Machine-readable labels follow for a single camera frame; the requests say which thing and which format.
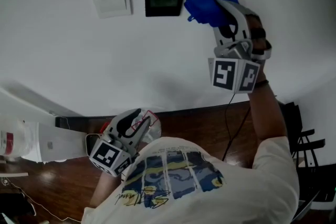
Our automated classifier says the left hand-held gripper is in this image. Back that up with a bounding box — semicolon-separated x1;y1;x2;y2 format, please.
89;109;152;178

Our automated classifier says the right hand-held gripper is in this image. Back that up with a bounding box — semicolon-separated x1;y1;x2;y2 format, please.
208;0;272;94

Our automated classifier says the blue cloth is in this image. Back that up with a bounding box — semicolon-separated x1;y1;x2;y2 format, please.
183;0;240;28

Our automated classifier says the black wall control panel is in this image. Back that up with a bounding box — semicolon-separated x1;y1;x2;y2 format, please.
144;0;186;18

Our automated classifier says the person's right forearm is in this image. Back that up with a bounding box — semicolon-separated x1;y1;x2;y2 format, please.
247;81;288;169

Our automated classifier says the person's left forearm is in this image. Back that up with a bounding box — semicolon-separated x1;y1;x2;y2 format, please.
89;172;124;208

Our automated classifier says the person's right hand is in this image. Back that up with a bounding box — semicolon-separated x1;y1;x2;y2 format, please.
246;14;272;84

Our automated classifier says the clear plastic bag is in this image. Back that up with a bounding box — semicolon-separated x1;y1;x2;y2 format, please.
130;109;162;144

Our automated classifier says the white bag with red label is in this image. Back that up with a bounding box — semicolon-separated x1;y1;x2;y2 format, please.
0;120;40;158

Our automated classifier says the white printed t-shirt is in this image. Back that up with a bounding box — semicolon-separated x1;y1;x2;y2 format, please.
81;135;300;224

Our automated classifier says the black metal stand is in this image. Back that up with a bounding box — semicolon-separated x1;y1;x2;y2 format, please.
284;101;336;209

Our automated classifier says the grey laptop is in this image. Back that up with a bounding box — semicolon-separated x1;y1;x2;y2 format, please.
291;190;321;222

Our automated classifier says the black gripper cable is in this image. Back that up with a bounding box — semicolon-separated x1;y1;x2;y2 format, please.
221;92;251;162

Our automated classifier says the white wall light switch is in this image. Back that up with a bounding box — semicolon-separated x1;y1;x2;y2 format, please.
91;0;133;19

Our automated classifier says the thin white cord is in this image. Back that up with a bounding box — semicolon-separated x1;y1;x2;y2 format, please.
0;177;81;223

